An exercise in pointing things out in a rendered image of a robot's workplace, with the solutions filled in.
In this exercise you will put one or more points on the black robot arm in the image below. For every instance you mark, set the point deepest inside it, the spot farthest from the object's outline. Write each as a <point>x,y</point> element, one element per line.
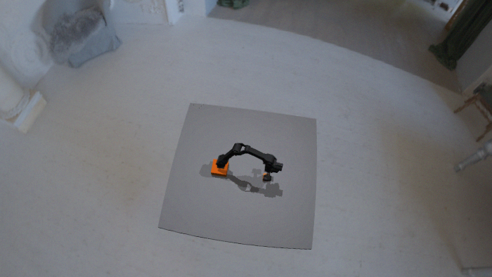
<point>268,159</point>

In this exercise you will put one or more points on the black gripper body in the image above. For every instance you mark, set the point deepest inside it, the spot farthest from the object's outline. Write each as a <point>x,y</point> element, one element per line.
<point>267,177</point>

